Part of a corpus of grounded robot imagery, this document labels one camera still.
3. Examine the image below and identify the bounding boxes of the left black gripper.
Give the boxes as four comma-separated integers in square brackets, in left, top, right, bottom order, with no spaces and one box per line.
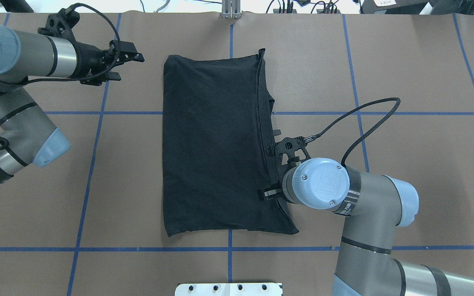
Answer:
[74,40,145,86]

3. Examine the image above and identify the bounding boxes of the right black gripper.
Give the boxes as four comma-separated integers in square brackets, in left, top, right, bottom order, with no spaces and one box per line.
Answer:
[258,159,293,202]

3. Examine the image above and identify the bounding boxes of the black t-shirt with logo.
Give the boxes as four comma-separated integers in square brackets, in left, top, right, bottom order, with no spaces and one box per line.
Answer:
[162,49,299,236]

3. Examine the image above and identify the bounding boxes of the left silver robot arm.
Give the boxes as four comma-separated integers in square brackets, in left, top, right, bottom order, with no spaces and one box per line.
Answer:
[0,20,144,184]

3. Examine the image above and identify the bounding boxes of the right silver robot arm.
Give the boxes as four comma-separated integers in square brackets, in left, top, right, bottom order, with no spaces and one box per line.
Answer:
[258,158,474,296]

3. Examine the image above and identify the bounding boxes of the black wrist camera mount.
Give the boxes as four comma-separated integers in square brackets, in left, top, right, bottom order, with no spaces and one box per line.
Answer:
[266,136,311,165]

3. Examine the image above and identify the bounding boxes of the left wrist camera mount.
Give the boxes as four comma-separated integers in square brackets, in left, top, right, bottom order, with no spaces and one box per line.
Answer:
[37,8,80,42]

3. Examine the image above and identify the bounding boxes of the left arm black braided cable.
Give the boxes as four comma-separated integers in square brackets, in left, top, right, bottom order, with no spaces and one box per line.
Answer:
[0,3,122,150]

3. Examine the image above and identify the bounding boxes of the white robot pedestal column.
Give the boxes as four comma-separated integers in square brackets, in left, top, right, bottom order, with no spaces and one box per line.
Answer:
[174,282,283,296]

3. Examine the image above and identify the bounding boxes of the aluminium frame post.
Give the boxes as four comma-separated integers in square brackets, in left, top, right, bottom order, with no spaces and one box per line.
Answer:
[221,0,242,19]

